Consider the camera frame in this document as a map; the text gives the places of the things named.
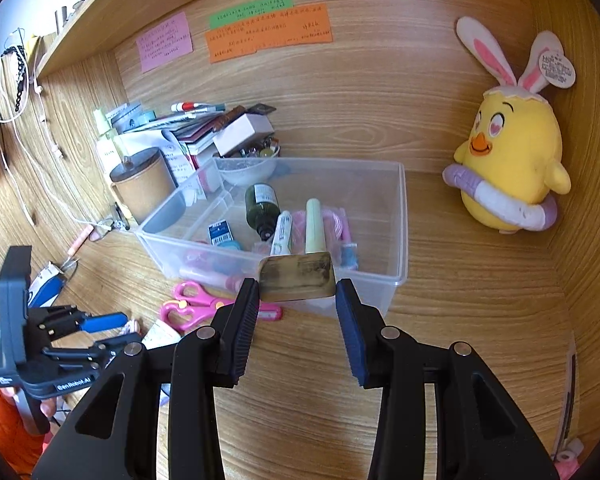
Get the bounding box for dark green spray bottle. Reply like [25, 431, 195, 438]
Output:
[244, 183, 282, 241]

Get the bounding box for pale green tube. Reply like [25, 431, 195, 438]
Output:
[304, 199, 328, 256]

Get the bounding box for stack of books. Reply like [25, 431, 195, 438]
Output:
[160, 106, 246, 157]

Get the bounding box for yellow chick plush toy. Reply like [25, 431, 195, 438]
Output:
[442, 16, 579, 235]

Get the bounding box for small blue box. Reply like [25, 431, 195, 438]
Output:
[207, 220, 232, 246]

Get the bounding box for green sticky note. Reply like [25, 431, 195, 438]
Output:
[209, 0, 294, 30]

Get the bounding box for pink handled tool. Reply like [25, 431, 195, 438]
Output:
[67, 227, 94, 259]

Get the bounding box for clear plastic storage box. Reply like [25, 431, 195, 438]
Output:
[135, 157, 409, 318]

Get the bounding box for pink sticky note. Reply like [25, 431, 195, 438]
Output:
[137, 11, 195, 74]

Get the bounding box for person's left forearm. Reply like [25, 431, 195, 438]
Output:
[0, 387, 47, 477]

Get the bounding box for red marker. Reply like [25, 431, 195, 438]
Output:
[170, 101, 227, 114]

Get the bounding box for white cream tube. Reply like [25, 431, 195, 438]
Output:
[179, 265, 243, 291]

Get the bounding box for white printed packet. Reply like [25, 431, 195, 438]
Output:
[161, 141, 197, 187]

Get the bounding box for white cardboard box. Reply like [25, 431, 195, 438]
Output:
[212, 112, 276, 157]

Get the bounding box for black beaded chain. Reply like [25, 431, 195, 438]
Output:
[2, 45, 33, 113]

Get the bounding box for pink white small figure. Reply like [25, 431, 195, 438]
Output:
[555, 437, 584, 480]

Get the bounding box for white blue packet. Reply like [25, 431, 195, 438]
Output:
[27, 260, 67, 307]

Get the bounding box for white bowl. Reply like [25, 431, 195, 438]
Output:
[215, 157, 281, 187]

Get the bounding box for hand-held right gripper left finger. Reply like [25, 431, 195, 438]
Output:
[32, 277, 261, 480]

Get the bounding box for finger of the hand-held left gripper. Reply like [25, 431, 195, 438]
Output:
[42, 339, 148, 377]
[30, 304, 129, 337]

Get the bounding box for white ointment tube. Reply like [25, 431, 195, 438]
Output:
[269, 210, 295, 257]

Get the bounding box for yellowish rectangular plate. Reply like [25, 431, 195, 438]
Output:
[257, 252, 339, 304]

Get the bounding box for pink scissors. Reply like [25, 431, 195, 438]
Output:
[160, 281, 284, 334]

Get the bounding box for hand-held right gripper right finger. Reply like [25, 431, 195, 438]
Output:
[334, 278, 561, 480]

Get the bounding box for white lotion bottle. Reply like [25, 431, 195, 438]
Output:
[96, 137, 123, 173]

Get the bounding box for brown mug with lid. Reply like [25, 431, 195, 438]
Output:
[109, 147, 179, 224]

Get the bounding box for orange sticky note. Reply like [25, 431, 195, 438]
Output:
[205, 2, 335, 65]

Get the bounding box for white cable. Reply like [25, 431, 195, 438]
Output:
[0, 30, 112, 231]

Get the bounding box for clear bottle white cap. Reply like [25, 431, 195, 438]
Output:
[92, 109, 118, 142]

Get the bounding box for pink rope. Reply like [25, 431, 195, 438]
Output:
[319, 205, 356, 261]

